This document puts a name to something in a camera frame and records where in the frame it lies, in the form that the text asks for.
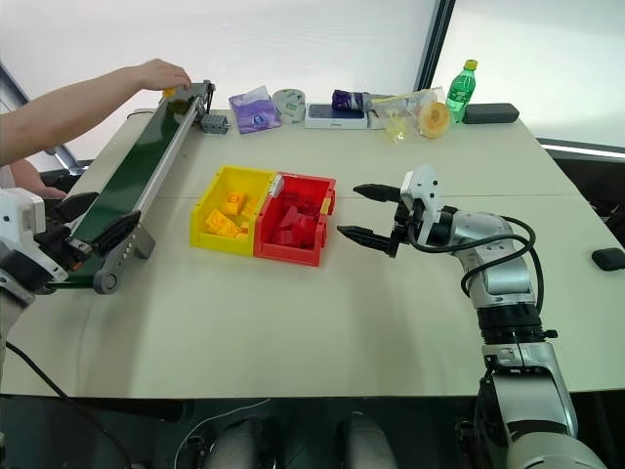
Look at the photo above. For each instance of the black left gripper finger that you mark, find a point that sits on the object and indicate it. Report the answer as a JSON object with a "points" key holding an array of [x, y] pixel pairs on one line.
{"points": [[119, 232], [75, 205]]}

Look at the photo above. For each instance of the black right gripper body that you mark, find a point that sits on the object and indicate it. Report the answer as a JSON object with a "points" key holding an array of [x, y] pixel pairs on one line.
{"points": [[407, 222]]}

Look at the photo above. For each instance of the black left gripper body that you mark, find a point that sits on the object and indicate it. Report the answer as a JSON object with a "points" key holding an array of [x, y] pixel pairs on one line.
{"points": [[61, 251]]}

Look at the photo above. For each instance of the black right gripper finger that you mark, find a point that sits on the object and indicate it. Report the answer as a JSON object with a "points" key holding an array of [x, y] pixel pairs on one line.
{"points": [[378, 192], [371, 239]]}

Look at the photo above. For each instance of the small yellow block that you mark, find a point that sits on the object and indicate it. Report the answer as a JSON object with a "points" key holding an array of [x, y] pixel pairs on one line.
{"points": [[169, 92]]}

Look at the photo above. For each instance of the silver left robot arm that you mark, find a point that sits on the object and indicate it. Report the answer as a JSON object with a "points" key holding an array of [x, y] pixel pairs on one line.
{"points": [[12, 288]]}

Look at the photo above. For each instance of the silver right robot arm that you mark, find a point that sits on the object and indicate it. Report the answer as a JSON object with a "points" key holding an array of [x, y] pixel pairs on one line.
{"points": [[508, 278]]}

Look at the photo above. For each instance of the green conveyor belt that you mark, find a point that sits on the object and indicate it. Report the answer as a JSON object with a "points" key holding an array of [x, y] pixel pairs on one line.
{"points": [[132, 161]]}

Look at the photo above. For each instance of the person's bare hand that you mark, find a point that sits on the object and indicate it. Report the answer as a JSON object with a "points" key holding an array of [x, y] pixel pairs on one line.
{"points": [[163, 73]]}

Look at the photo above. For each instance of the red bin with bricks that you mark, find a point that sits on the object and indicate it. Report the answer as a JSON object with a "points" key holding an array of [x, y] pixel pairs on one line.
{"points": [[312, 188]]}

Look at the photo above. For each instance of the clear plastic bag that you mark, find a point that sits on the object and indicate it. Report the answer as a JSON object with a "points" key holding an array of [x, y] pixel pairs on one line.
{"points": [[398, 115]]}

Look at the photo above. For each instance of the red toy block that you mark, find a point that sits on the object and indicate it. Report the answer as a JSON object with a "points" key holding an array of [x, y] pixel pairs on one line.
{"points": [[287, 227]]}

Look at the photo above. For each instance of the white flat box dark lid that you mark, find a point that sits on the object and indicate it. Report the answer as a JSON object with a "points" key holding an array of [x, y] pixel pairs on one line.
{"points": [[336, 116]]}

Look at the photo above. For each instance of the dark purple wrapped packet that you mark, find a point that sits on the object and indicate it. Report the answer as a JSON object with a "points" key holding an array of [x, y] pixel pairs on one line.
{"points": [[349, 99]]}

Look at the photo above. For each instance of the yellow toy block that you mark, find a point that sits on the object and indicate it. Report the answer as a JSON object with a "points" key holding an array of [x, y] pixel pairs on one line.
{"points": [[235, 202], [219, 224], [251, 206]]}

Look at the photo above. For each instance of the yellow bin with bricks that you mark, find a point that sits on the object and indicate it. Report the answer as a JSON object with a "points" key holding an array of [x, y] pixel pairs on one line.
{"points": [[215, 183]]}

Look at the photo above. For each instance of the grey round tape dispenser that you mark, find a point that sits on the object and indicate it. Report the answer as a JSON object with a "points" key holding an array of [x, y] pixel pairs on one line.
{"points": [[289, 103]]}

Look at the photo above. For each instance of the green plastic bottle yellow cap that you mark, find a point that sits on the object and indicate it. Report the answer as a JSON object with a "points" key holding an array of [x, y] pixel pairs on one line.
{"points": [[460, 93]]}

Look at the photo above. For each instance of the long black case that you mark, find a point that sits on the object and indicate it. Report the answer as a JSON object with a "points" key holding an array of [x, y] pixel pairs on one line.
{"points": [[490, 113]]}

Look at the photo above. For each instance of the purple tissue packet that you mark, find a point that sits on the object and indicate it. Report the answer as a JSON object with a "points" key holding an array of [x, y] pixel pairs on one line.
{"points": [[255, 112]]}

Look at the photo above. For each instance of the small black rounded object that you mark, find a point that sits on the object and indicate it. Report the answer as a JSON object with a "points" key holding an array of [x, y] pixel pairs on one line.
{"points": [[609, 258]]}

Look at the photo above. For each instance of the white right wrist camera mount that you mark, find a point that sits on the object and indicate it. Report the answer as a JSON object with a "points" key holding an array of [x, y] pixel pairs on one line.
{"points": [[424, 188]]}

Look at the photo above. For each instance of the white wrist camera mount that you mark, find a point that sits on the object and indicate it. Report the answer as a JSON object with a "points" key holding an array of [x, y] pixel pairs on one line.
{"points": [[19, 215], [424, 188]]}

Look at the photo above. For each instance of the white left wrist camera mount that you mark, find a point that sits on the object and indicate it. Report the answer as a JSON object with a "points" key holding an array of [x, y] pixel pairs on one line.
{"points": [[19, 215]]}

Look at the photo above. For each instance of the dark window frame post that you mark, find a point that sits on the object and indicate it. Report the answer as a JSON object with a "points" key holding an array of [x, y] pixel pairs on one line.
{"points": [[434, 44]]}

